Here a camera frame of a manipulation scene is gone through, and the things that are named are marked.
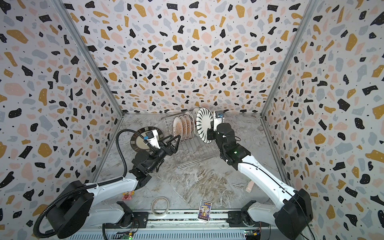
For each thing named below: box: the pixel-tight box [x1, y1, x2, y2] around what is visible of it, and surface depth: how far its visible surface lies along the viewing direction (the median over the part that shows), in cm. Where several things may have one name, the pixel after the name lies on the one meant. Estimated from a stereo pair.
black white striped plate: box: [196, 107, 214, 144], surface depth 87 cm
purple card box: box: [197, 200, 212, 222], surface depth 78 cm
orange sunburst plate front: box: [172, 116, 183, 142], surface depth 105 cm
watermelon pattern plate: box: [192, 107, 200, 121], surface depth 108 cm
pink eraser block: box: [245, 180, 255, 193], surface depth 85 cm
